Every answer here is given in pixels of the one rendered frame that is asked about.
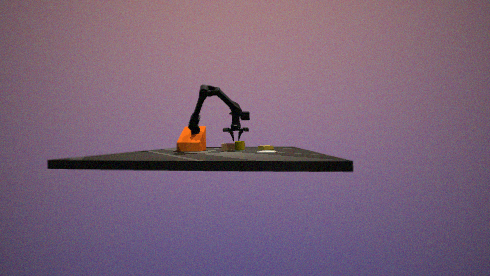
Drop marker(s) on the yellow cup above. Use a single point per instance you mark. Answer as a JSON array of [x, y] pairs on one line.
[[239, 145]]

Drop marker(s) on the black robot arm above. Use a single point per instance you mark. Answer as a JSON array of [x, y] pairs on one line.
[[208, 90]]

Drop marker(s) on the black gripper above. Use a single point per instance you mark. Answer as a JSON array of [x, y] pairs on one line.
[[240, 130]]

